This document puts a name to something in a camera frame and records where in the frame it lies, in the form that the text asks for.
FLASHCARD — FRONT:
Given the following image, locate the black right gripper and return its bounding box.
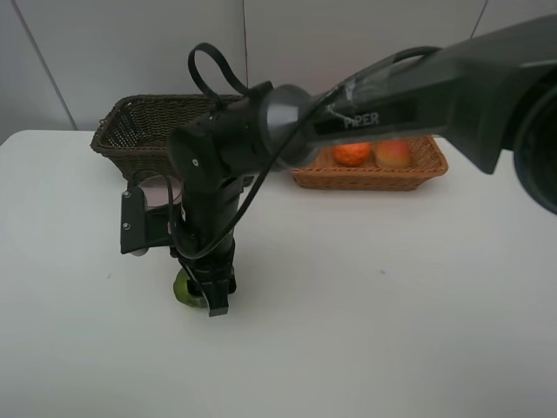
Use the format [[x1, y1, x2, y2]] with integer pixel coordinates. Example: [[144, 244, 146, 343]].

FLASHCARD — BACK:
[[170, 233, 237, 317]]

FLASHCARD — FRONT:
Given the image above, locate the red yellow apple fruit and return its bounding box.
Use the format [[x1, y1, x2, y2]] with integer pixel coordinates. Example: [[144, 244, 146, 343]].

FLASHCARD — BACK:
[[374, 139, 412, 169]]

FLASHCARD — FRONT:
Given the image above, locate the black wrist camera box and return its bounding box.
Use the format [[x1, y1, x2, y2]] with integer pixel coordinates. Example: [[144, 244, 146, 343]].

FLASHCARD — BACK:
[[120, 181, 181, 256]]

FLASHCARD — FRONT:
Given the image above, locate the orange mandarin fruit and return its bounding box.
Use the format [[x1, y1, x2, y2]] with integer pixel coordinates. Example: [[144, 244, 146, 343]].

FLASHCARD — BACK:
[[332, 143, 372, 167]]

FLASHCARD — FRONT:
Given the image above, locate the dark brown wicker basket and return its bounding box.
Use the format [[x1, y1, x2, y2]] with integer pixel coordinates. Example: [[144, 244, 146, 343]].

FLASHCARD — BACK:
[[91, 94, 216, 185]]

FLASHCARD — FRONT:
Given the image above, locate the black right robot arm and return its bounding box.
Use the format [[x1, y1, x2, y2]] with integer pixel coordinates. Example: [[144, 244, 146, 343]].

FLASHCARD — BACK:
[[167, 14, 556, 316]]

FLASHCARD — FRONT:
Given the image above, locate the translucent purple plastic cup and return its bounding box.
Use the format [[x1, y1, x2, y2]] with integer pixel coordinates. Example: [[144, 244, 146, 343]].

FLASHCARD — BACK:
[[138, 175, 181, 210]]

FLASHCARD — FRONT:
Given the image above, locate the orange wicker basket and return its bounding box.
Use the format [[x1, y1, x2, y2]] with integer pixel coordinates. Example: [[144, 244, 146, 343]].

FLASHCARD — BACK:
[[292, 136, 448, 192]]

